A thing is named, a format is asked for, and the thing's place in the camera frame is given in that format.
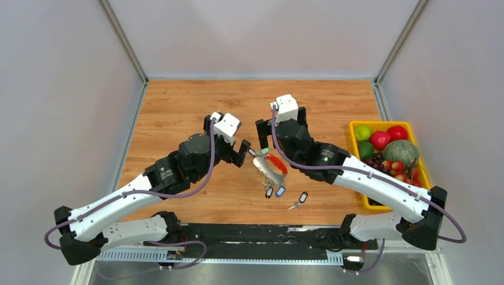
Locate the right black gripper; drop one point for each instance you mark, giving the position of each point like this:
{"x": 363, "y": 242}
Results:
{"x": 265, "y": 129}

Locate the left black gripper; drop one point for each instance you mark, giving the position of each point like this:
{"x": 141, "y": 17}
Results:
{"x": 232, "y": 155}

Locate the red handled metal key organizer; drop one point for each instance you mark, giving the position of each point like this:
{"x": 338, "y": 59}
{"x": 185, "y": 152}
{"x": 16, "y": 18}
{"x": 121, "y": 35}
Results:
{"x": 271, "y": 168}

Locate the key with black tag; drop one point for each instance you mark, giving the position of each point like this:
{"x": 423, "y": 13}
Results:
{"x": 300, "y": 201}

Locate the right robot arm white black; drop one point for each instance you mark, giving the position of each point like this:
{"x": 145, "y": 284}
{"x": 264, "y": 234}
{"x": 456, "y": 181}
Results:
{"x": 416, "y": 213}

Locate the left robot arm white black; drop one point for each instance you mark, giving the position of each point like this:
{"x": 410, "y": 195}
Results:
{"x": 88, "y": 231}

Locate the key with blue tag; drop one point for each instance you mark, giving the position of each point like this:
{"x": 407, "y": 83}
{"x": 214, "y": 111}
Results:
{"x": 280, "y": 191}

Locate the small black key tag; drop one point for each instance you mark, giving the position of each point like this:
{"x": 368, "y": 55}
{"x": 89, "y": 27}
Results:
{"x": 269, "y": 192}

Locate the light green apple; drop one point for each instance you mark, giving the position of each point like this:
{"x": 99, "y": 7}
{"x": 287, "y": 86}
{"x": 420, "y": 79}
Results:
{"x": 362, "y": 133}

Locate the dark green lime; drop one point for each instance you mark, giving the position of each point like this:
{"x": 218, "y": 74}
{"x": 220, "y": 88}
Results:
{"x": 365, "y": 150}

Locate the red apple left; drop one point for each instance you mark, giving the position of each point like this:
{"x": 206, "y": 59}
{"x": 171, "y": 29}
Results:
{"x": 379, "y": 139}

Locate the red apple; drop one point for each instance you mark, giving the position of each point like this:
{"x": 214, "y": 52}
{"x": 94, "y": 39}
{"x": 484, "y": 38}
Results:
{"x": 397, "y": 132}
{"x": 379, "y": 139}

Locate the yellow plastic fruit bin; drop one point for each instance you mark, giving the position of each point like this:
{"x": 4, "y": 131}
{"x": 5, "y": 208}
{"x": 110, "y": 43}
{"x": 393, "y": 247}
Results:
{"x": 383, "y": 126}

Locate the purple grape bunch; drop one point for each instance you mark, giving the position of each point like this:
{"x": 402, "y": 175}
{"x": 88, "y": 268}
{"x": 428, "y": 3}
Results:
{"x": 378, "y": 162}

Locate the red apple right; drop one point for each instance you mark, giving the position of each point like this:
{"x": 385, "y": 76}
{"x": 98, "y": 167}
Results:
{"x": 397, "y": 132}

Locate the green netted melon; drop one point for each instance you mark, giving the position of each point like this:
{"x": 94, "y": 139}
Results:
{"x": 402, "y": 151}

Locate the small red peaches cluster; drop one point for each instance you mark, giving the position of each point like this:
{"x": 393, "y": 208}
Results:
{"x": 399, "y": 171}

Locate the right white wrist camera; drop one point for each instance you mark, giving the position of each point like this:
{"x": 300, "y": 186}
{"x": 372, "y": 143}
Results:
{"x": 286, "y": 108}

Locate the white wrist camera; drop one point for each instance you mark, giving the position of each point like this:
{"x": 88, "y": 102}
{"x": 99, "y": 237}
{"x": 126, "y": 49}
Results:
{"x": 225, "y": 126}
{"x": 286, "y": 108}

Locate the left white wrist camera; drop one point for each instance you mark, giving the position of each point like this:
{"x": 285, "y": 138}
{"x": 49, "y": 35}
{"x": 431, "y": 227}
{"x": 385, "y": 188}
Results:
{"x": 225, "y": 126}

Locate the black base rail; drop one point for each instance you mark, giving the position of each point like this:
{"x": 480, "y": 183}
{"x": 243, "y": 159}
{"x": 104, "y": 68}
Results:
{"x": 256, "y": 241}

